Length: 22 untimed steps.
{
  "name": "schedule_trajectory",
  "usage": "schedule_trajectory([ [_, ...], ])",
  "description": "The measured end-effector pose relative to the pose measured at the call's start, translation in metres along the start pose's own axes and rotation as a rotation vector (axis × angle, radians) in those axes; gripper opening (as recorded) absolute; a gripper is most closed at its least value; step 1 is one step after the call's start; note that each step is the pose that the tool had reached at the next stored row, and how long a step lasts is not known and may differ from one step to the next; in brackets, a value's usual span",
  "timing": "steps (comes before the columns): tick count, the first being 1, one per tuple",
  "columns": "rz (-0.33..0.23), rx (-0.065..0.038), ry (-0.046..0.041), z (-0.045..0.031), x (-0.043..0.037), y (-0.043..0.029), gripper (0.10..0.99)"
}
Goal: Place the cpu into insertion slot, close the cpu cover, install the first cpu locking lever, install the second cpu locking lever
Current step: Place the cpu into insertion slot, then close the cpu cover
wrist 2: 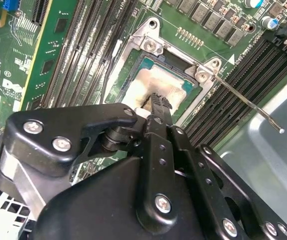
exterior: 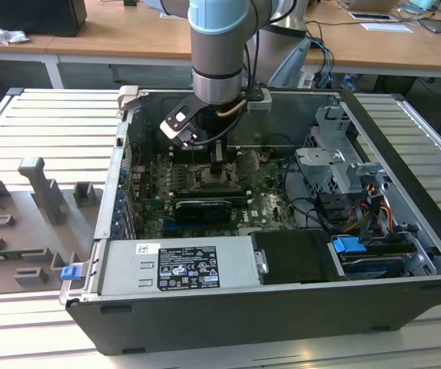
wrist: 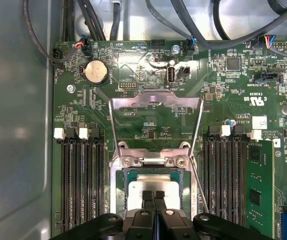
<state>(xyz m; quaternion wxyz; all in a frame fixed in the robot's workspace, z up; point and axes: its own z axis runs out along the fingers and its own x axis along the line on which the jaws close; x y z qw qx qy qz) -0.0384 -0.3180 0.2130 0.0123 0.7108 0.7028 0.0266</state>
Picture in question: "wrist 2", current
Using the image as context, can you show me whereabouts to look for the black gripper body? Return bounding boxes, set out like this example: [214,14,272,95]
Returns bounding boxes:
[30,156,221,240]

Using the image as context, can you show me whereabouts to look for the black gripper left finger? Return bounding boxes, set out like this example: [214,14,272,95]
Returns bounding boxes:
[0,92,182,235]

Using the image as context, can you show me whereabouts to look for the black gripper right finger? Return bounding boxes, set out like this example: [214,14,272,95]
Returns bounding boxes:
[163,98,287,240]

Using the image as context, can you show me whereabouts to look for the metal wire locking lever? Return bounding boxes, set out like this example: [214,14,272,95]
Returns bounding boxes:
[212,72,284,133]

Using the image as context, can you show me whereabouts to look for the CPU with silver top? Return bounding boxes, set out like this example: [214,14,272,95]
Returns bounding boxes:
[104,56,194,118]

